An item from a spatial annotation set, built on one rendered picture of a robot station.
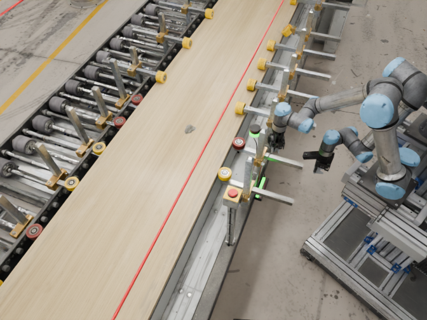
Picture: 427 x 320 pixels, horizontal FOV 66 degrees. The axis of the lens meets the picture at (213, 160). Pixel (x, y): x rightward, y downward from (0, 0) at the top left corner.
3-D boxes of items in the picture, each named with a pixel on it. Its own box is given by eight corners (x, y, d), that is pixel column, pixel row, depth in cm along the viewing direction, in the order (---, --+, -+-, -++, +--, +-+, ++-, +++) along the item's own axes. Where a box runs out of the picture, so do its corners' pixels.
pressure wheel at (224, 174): (227, 175, 203) (227, 164, 194) (233, 185, 199) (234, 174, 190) (215, 180, 201) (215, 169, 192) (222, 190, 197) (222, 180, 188)
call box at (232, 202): (241, 198, 153) (243, 189, 147) (237, 211, 150) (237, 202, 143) (227, 193, 155) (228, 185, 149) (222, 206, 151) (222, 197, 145)
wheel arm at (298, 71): (329, 78, 236) (330, 74, 233) (328, 81, 234) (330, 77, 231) (262, 63, 248) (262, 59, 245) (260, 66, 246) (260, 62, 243)
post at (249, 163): (248, 204, 204) (254, 157, 166) (246, 208, 202) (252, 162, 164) (243, 202, 205) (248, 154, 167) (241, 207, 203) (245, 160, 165)
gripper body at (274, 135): (269, 150, 178) (272, 135, 168) (268, 138, 183) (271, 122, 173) (283, 150, 177) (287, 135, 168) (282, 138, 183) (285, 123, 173)
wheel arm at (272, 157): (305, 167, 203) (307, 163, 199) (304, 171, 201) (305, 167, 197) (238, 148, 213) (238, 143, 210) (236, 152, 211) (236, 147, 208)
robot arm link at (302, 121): (319, 112, 158) (298, 103, 162) (309, 127, 153) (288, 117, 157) (315, 124, 164) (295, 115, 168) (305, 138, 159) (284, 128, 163)
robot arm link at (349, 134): (359, 145, 179) (343, 152, 176) (347, 131, 185) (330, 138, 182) (365, 136, 172) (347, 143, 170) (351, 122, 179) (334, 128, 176)
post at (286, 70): (279, 120, 245) (290, 67, 207) (278, 124, 243) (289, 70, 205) (275, 119, 246) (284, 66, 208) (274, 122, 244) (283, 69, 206)
